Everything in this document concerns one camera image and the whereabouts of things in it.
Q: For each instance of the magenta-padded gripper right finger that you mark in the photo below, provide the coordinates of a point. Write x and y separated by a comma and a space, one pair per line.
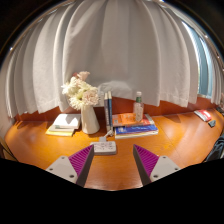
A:
163, 166

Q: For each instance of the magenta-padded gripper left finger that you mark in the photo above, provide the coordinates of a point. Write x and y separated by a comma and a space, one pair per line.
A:
63, 166

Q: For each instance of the flat yellow book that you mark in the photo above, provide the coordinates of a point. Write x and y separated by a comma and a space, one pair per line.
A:
58, 132

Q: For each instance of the white power strip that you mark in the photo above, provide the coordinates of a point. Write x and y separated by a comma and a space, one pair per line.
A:
104, 148

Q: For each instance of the flat white book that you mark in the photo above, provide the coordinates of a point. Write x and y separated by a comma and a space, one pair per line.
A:
66, 120

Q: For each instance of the white ceramic vase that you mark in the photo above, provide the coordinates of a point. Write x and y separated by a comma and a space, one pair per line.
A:
89, 120

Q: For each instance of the black chair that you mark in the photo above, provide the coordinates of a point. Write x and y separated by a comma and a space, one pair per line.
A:
216, 148

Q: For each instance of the flat orange book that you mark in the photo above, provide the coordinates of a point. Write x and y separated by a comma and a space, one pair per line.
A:
126, 119

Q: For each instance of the clear bottle with green cap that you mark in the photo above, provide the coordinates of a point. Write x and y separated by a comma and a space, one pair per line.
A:
138, 108

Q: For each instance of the red book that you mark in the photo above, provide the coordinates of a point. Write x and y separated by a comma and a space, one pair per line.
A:
203, 115

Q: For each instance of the small dark flat object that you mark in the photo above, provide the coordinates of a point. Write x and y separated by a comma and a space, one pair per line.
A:
212, 123

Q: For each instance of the upright grey book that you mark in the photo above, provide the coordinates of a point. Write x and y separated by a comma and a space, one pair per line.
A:
106, 113

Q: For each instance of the upright blue book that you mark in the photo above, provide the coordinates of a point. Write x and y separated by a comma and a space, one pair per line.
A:
110, 110

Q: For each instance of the white and pink flower bouquet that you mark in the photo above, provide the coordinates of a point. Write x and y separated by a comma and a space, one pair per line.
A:
80, 93

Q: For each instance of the narrow white curtain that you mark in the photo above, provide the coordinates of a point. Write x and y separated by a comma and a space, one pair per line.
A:
218, 80

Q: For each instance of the teal curtain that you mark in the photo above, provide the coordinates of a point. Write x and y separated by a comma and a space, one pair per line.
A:
203, 66

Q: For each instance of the wide white curtain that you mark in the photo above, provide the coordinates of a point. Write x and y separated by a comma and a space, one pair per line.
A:
110, 50

